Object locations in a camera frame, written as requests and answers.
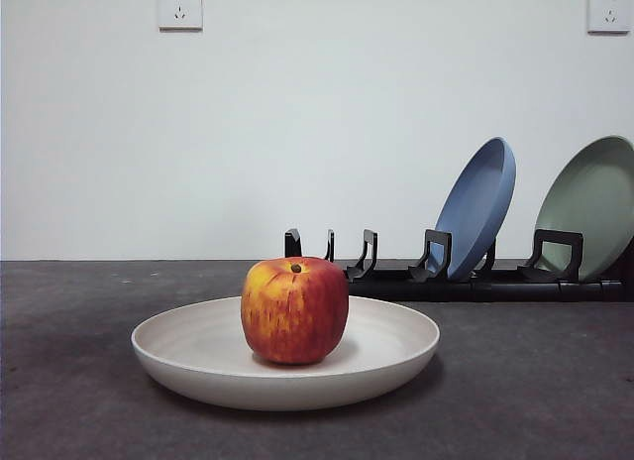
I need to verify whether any red yellow apple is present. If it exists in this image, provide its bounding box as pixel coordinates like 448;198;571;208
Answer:
240;256;350;367

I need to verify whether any pale yellow plate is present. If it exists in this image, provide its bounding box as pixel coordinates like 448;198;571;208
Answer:
131;293;441;412

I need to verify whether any black plate rack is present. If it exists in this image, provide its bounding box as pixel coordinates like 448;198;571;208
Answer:
283;228;624;303

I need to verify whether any blue plate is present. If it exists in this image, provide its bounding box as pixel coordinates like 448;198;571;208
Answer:
426;136;517;282

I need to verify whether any green plate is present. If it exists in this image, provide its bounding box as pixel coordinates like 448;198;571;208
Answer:
533;135;634;283

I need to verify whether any white wall socket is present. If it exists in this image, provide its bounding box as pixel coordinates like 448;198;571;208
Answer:
586;0;623;35
158;0;204;33

